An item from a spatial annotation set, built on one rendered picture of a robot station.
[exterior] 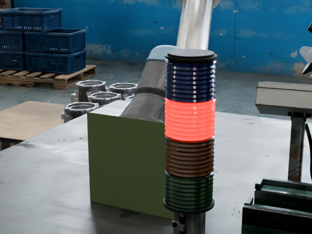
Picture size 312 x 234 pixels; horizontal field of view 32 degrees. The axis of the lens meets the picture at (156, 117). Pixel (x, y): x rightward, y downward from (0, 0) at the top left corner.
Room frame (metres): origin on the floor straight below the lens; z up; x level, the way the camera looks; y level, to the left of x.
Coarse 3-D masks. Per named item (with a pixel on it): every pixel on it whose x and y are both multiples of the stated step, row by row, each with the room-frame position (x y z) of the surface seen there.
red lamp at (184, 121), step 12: (168, 108) 0.62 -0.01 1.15; (180, 108) 0.60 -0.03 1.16; (192, 108) 0.60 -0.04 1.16; (204, 108) 0.60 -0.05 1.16; (168, 120) 0.62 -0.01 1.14; (180, 120) 0.60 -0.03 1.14; (192, 120) 0.60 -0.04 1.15; (204, 120) 0.61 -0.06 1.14; (168, 132) 0.62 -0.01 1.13; (180, 132) 0.60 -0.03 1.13; (192, 132) 0.60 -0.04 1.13; (204, 132) 0.61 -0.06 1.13
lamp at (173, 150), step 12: (168, 144) 0.62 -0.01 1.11; (180, 144) 0.60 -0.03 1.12; (192, 144) 0.60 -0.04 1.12; (204, 144) 0.61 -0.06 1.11; (168, 156) 0.62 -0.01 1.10; (180, 156) 0.60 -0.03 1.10; (192, 156) 0.60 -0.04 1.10; (204, 156) 0.61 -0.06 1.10; (168, 168) 0.62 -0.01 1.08; (180, 168) 0.60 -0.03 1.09; (192, 168) 0.60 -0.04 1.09; (204, 168) 0.61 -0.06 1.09
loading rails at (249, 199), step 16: (256, 192) 0.93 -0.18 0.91; (272, 192) 0.92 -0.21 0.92; (288, 192) 0.92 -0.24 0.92; (304, 192) 0.92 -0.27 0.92; (256, 208) 0.83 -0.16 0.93; (272, 208) 0.85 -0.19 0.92; (288, 208) 0.91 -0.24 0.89; (304, 208) 0.90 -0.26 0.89; (256, 224) 0.83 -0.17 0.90; (272, 224) 0.82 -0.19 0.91; (288, 224) 0.81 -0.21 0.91; (304, 224) 0.80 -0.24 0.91
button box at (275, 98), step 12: (264, 84) 1.09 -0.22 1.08; (276, 84) 1.08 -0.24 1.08; (288, 84) 1.08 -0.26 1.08; (300, 84) 1.07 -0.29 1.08; (264, 96) 1.08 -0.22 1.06; (276, 96) 1.07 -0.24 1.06; (288, 96) 1.06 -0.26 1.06; (300, 96) 1.06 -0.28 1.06; (264, 108) 1.09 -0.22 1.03; (276, 108) 1.07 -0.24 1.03; (288, 108) 1.06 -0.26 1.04; (300, 108) 1.04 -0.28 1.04
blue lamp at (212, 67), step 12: (168, 60) 0.64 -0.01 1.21; (216, 60) 0.63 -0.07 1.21; (168, 72) 0.62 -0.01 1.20; (180, 72) 0.60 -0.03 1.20; (192, 72) 0.60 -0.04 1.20; (204, 72) 0.60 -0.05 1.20; (168, 84) 0.62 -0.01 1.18; (180, 84) 0.60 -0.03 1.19; (192, 84) 0.60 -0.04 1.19; (204, 84) 0.60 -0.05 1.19; (168, 96) 0.62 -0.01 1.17; (180, 96) 0.60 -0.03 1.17; (192, 96) 0.60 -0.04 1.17; (204, 96) 0.60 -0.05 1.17
